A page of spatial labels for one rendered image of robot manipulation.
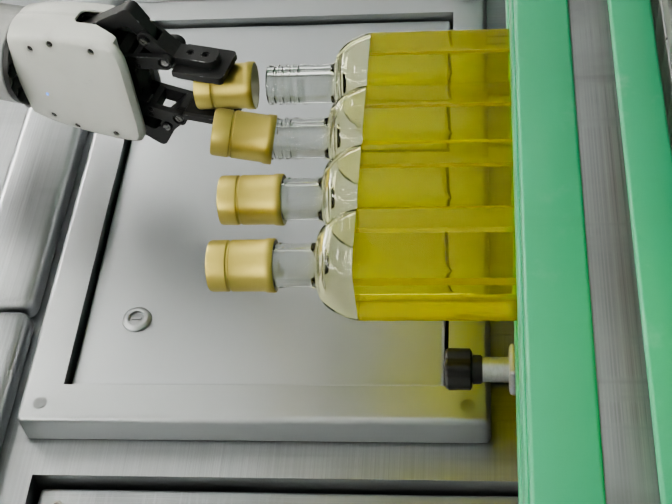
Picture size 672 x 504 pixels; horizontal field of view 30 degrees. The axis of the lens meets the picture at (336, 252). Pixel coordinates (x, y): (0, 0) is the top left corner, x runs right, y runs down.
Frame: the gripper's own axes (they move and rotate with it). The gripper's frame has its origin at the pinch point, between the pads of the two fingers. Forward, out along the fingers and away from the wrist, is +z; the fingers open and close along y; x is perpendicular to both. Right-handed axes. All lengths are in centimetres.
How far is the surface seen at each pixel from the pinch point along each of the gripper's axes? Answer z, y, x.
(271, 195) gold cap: 9.2, 1.6, -10.8
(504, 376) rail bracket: 26.5, -5.1, -16.4
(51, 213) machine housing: -14.7, -12.6, -5.1
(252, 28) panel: -6.4, -12.2, 20.3
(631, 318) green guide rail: 34.4, 13.4, -24.0
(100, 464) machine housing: -1.2, -14.9, -24.8
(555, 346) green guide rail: 31.4, 13.7, -26.7
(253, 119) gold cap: 5.6, 2.1, -4.6
